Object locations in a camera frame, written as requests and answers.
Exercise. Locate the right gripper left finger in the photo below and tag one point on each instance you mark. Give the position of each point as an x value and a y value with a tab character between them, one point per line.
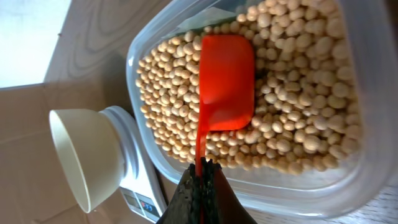
185	205

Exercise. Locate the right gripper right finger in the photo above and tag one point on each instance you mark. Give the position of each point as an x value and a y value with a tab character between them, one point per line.
220	204

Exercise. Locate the red plastic measuring scoop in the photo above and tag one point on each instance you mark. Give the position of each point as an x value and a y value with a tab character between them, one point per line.
226	84

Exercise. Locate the white digital kitchen scale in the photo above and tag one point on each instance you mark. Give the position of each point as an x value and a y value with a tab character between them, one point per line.
140	187

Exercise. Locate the cream round bowl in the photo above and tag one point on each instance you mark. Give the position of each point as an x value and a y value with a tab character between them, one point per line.
89	151

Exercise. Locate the clear plastic soybean container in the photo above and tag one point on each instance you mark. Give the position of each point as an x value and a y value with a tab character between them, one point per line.
323	138

